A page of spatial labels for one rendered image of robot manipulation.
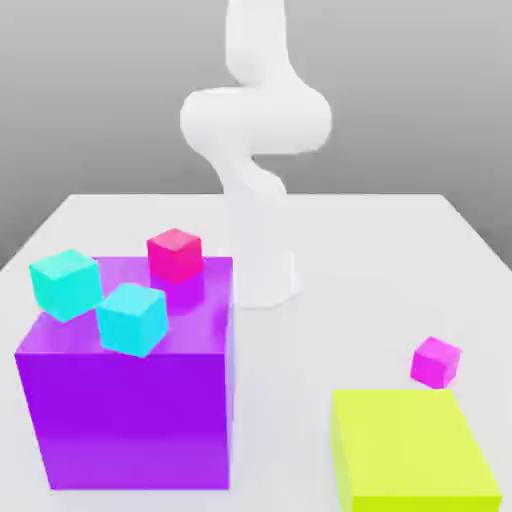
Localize small turquoise cube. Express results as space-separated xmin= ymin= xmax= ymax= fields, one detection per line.
xmin=28 ymin=248 xmax=104 ymax=324

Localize large yellow-green box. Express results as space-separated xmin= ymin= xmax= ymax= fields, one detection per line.
xmin=330 ymin=388 xmax=504 ymax=512

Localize small magenta cube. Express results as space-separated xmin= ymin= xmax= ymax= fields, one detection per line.
xmin=409 ymin=335 xmax=463 ymax=390

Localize small cyan cube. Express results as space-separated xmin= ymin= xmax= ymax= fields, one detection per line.
xmin=95 ymin=282 xmax=169 ymax=359

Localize small pink-red cube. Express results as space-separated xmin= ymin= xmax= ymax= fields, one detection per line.
xmin=146 ymin=227 xmax=205 ymax=285

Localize large purple box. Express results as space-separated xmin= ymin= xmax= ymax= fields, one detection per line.
xmin=14 ymin=255 xmax=234 ymax=492

